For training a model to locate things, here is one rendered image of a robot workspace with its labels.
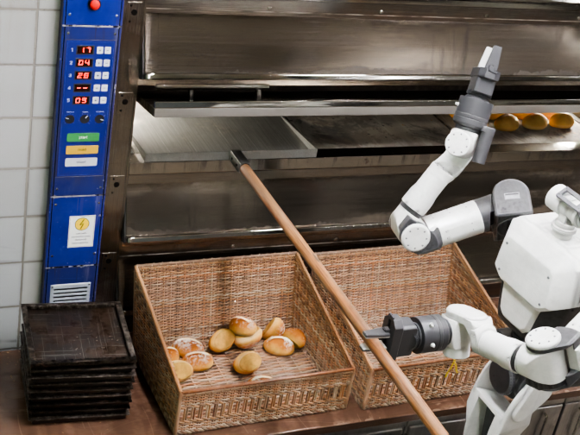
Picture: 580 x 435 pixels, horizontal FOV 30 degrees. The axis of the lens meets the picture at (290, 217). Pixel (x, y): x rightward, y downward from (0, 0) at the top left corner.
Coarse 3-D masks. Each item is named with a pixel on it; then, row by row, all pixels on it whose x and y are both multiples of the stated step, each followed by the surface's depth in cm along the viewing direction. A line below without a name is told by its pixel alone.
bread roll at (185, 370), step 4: (176, 360) 320; (180, 360) 321; (176, 364) 319; (180, 364) 319; (184, 364) 320; (188, 364) 320; (176, 368) 318; (180, 368) 319; (184, 368) 320; (188, 368) 320; (176, 372) 318; (180, 372) 319; (184, 372) 319; (188, 372) 320; (192, 372) 321; (180, 376) 319; (184, 376) 319; (188, 376) 320; (180, 380) 319; (184, 380) 319
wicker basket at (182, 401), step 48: (144, 288) 319; (192, 288) 335; (240, 288) 342; (288, 288) 350; (144, 336) 322; (192, 336) 339; (336, 336) 326; (192, 384) 322; (240, 384) 302; (288, 384) 310; (336, 384) 318
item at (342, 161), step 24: (504, 144) 370; (528, 144) 373; (552, 144) 377; (576, 144) 381; (144, 168) 313; (168, 168) 317; (192, 168) 320; (216, 168) 323; (264, 168) 330; (288, 168) 333
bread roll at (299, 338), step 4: (288, 328) 346; (292, 328) 345; (296, 328) 345; (284, 332) 345; (288, 332) 343; (292, 332) 343; (296, 332) 342; (300, 332) 343; (284, 336) 344; (288, 336) 343; (292, 336) 342; (296, 336) 341; (300, 336) 342; (304, 336) 342; (292, 340) 342; (296, 340) 341; (300, 340) 341; (304, 340) 342; (296, 344) 341; (300, 344) 341; (304, 344) 342; (296, 348) 344
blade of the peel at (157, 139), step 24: (144, 120) 336; (168, 120) 340; (192, 120) 343; (216, 120) 346; (240, 120) 349; (264, 120) 352; (144, 144) 322; (168, 144) 325; (192, 144) 327; (216, 144) 330; (240, 144) 333; (264, 144) 336; (288, 144) 339
